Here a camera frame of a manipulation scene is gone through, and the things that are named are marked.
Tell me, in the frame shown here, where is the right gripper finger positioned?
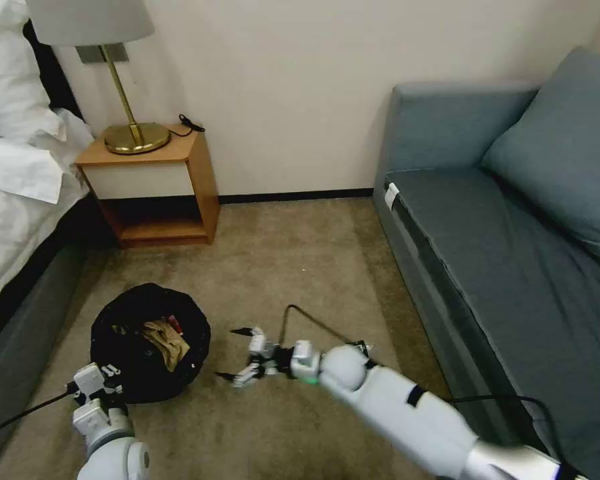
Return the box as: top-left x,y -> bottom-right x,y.
229,325 -> 267,343
213,363 -> 267,391

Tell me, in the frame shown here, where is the black trash bin with bag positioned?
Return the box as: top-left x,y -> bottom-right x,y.
89,282 -> 213,405

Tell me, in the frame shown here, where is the crumpled brown paper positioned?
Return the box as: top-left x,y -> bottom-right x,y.
140,319 -> 191,373

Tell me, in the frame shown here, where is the grey bed base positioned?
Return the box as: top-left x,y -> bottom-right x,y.
0,239 -> 94,480

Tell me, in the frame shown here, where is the black baseboard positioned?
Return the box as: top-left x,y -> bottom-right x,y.
217,187 -> 377,205

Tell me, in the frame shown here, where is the wooden nightstand with white drawer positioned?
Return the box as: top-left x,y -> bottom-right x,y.
74,121 -> 221,250

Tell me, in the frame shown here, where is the white sofa label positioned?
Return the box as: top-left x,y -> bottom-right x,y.
383,181 -> 401,214

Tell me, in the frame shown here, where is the white duvet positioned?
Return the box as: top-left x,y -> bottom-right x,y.
0,107 -> 99,322

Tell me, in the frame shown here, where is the brass lamp with grey shade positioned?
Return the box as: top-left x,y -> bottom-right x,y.
25,0 -> 173,155

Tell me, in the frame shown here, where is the blue-grey sofa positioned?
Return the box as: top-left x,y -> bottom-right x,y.
372,47 -> 600,480

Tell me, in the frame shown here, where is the black headboard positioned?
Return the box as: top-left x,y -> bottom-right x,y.
22,19 -> 87,124

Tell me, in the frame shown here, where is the white pillow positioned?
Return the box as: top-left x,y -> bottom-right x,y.
0,0 -> 54,139

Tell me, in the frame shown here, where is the blue-grey sofa cushion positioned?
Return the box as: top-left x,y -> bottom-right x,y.
481,47 -> 600,274

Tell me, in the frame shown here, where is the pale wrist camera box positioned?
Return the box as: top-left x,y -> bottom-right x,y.
248,335 -> 275,358

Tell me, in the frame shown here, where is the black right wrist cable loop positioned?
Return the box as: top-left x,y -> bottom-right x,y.
278,303 -> 369,352

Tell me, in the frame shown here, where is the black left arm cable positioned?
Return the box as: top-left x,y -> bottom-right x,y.
0,381 -> 81,444

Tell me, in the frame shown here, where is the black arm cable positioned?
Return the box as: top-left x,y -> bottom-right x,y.
447,394 -> 579,474
0,381 -> 81,444

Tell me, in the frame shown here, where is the thin black cable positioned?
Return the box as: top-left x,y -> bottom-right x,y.
168,113 -> 207,137

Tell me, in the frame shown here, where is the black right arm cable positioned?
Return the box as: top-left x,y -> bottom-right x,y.
447,394 -> 579,474

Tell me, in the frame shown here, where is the grey wall switch plate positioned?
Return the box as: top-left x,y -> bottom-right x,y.
75,43 -> 131,65

